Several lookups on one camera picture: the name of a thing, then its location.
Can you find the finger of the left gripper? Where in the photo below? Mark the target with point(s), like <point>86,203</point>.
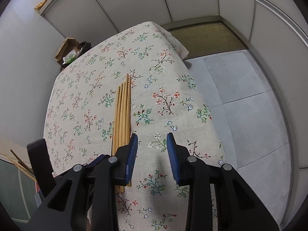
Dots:
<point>97,160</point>

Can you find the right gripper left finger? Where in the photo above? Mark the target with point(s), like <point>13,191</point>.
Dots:
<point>84,194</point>

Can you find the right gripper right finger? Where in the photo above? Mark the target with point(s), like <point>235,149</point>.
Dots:
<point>238,206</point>

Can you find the wooden chopstick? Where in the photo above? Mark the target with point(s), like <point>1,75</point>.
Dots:
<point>125,114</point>
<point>128,110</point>
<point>115,119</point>
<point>118,117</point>

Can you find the floral tablecloth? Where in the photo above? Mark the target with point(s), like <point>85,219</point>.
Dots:
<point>164,99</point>

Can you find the black trash bin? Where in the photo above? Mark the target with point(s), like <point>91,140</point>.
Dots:
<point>73,54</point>

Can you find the brown cardboard box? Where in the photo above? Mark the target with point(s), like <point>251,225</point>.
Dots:
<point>67,46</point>

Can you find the olive floor mat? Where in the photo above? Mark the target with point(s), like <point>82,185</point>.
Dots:
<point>207,38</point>

